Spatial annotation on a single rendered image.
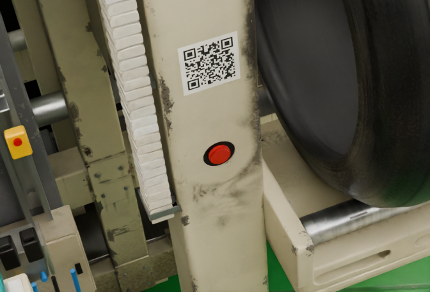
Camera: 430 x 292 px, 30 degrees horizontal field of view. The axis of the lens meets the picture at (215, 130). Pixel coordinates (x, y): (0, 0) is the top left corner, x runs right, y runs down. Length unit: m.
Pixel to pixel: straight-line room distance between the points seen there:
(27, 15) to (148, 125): 0.80
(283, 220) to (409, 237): 0.21
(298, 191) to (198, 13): 0.53
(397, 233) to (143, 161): 0.42
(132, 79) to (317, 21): 0.52
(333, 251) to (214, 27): 0.43
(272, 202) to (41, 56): 0.85
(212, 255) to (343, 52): 0.42
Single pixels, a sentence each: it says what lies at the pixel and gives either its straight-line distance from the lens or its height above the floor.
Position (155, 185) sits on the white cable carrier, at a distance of 1.10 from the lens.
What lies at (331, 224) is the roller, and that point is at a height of 0.92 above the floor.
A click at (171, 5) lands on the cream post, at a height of 1.32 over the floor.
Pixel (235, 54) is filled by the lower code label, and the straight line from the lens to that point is 0.98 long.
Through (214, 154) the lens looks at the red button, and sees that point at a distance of 1.07.
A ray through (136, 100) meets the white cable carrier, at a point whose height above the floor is 1.19.
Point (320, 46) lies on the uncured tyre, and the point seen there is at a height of 0.96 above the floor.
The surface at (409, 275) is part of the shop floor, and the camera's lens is 2.26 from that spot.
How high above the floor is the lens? 1.85
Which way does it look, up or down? 45 degrees down
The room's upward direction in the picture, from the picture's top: 6 degrees counter-clockwise
